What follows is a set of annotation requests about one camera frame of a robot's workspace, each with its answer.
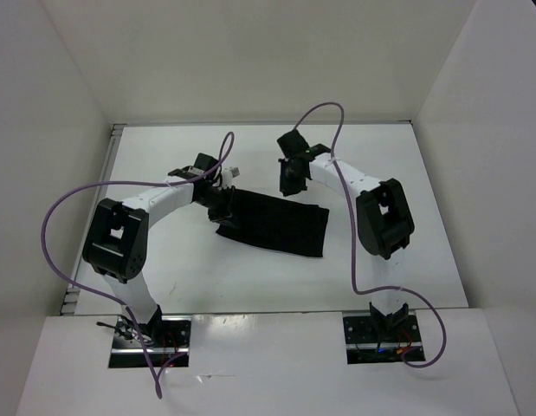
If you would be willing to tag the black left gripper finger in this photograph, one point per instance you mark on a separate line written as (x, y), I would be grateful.
(230, 217)
(217, 213)

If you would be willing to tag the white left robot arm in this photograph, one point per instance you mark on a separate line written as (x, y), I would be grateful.
(117, 240)

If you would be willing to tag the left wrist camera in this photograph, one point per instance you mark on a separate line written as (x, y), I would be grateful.
(228, 175)

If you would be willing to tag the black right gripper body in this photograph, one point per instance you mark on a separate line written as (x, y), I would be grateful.
(288, 181)

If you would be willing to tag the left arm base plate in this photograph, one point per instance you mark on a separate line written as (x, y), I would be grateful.
(171, 349)

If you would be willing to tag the black skirt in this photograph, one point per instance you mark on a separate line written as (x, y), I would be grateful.
(276, 224)

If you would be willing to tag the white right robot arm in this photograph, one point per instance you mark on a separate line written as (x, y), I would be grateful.
(381, 217)

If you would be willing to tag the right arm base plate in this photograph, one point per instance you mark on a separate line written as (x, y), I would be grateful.
(372, 338)

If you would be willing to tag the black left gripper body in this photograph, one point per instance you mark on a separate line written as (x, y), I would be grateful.
(210, 198)

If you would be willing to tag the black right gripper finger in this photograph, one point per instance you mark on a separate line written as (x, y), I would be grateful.
(286, 177)
(299, 182)

